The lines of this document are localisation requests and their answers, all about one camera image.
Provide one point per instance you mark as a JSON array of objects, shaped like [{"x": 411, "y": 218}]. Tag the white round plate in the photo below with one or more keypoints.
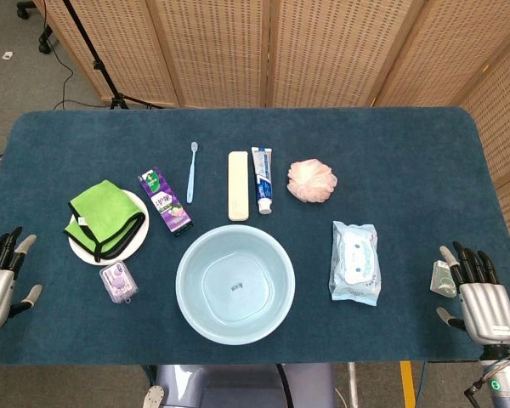
[{"x": 138, "y": 240}]

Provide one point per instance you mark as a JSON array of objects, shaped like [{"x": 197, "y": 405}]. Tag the wicker folding screen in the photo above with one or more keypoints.
[{"x": 323, "y": 51}]

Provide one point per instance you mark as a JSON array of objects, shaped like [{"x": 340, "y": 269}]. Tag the lavender robot torso base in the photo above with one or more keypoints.
[{"x": 238, "y": 387}]

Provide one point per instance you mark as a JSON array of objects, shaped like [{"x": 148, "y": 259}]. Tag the cream toothbrush case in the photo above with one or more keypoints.
[{"x": 238, "y": 187}]

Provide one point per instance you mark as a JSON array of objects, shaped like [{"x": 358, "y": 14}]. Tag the white and blue toothpaste tube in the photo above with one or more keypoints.
[{"x": 262, "y": 178}]

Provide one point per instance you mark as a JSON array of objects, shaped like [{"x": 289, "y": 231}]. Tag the dark blue table cloth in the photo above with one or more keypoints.
[{"x": 387, "y": 140}]

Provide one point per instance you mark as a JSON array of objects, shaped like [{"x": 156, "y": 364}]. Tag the pink mesh bath pouf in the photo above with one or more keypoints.
[{"x": 312, "y": 180}]

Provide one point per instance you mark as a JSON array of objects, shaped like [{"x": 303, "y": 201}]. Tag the small green white box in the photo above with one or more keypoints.
[{"x": 441, "y": 280}]

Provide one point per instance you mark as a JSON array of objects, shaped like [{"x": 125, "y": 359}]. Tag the light blue plastic basin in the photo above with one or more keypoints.
[{"x": 195, "y": 297}]

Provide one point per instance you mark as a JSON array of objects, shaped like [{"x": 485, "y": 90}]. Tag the white metal bracket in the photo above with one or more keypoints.
[{"x": 153, "y": 397}]

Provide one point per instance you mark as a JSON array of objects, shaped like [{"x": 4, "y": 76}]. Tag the black tripod stand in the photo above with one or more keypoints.
[{"x": 106, "y": 78}]

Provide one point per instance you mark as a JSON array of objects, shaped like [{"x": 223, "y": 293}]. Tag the purple toothpaste carton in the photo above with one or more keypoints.
[{"x": 163, "y": 202}]

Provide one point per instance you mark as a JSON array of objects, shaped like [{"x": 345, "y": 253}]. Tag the black office chair base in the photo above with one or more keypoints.
[{"x": 45, "y": 40}]

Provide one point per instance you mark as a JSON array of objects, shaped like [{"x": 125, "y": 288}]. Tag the light blue toothbrush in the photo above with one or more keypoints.
[{"x": 191, "y": 178}]

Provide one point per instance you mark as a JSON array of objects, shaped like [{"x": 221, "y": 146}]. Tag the transparent box with purple floss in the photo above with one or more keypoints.
[{"x": 118, "y": 282}]

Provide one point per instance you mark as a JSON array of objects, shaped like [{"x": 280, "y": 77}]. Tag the right lavender robot arm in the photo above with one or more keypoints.
[{"x": 508, "y": 382}]

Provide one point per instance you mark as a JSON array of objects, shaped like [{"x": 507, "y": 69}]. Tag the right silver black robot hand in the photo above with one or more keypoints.
[{"x": 489, "y": 310}]

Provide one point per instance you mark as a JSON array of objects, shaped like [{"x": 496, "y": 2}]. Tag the green microfiber cloth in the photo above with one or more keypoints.
[{"x": 104, "y": 212}]

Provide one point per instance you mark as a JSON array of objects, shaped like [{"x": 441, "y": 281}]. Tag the light blue wet wipes pack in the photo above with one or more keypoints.
[{"x": 357, "y": 263}]

